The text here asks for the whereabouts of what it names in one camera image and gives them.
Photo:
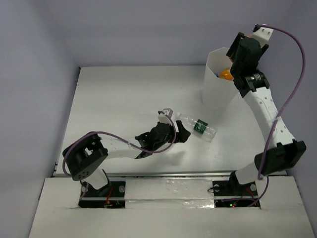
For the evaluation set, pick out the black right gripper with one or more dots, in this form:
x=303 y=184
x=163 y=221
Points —
x=233 y=50

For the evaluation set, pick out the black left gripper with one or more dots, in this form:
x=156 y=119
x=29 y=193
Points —
x=174 y=132

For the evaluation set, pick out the green label clear bottle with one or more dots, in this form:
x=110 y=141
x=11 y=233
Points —
x=197 y=127

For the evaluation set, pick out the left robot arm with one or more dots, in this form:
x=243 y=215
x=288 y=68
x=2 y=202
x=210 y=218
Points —
x=81 y=160

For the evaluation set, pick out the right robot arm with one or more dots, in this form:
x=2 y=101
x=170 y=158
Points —
x=281 y=151

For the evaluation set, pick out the white octagonal bin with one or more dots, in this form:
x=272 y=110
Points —
x=217 y=93

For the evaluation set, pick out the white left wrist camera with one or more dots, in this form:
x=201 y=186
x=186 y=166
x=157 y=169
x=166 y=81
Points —
x=165 y=115

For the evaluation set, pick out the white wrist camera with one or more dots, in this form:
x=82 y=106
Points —
x=165 y=115
x=262 y=33

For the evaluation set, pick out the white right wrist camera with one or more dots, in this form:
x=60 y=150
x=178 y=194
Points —
x=262 y=33

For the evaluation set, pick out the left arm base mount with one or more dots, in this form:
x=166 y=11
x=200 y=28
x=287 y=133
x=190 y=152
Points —
x=111 y=196

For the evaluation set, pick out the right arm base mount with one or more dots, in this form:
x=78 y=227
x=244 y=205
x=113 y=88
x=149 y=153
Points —
x=231 y=194

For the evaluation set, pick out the aluminium rail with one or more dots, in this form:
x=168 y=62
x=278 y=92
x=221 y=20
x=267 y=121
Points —
x=56 y=173

